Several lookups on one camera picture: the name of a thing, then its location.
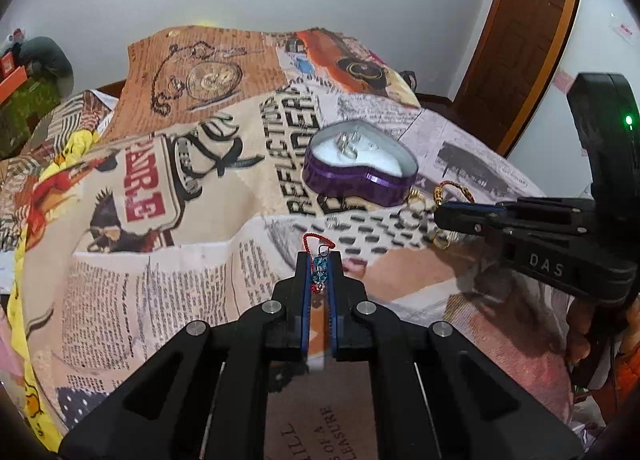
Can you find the green patterned cloth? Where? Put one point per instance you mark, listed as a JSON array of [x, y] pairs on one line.
[[25, 115]]

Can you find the dark wooden bed frame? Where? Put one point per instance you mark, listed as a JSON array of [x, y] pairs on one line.
[[434, 101]]

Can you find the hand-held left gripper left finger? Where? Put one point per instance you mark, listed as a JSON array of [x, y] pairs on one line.
[[303, 290]]

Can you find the orange box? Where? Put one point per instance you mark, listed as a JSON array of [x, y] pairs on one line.
[[11, 72]]

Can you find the person's right hand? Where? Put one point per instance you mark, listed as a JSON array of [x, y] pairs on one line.
[[579, 335]]

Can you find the brown wooden door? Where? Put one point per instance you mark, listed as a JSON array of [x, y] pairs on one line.
[[525, 30]]

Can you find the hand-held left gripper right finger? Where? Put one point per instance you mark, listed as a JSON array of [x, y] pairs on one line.
[[332, 305]]

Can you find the pink wall sticker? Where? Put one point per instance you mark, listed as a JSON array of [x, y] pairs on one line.
[[624, 31]]

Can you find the yellow printed cloth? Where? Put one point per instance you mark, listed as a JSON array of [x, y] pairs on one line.
[[45, 190]]

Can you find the dark grey bag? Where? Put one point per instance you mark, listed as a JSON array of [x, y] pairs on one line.
[[47, 60]]

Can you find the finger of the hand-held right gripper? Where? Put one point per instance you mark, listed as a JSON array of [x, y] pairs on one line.
[[465, 224], [475, 207]]

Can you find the purple heart-shaped tin box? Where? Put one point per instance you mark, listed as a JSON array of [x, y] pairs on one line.
[[357, 172]]

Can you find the printed newspaper pattern blanket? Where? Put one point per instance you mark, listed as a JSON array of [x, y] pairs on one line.
[[200, 240]]

